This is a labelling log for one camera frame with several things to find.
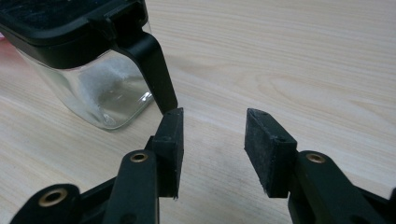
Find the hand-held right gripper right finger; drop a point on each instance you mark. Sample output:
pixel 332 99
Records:
pixel 267 155

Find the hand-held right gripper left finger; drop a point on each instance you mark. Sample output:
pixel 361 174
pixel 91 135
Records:
pixel 169 149

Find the clear seasoning jar black lid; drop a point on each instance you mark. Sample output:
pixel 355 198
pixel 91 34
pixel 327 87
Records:
pixel 56 46

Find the white roll of tape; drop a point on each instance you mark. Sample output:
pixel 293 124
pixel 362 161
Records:
pixel 106 81

